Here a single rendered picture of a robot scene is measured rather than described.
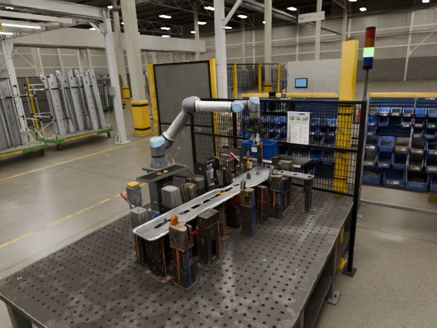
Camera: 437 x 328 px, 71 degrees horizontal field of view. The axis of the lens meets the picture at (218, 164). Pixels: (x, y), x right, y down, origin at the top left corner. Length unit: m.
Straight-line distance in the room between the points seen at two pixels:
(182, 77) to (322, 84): 4.90
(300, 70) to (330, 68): 0.79
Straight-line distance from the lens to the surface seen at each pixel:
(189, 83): 4.70
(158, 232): 1.73
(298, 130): 2.87
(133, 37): 9.96
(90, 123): 10.21
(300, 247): 2.13
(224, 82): 6.72
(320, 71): 8.83
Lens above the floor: 1.82
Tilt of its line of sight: 17 degrees down
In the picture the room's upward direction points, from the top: 3 degrees counter-clockwise
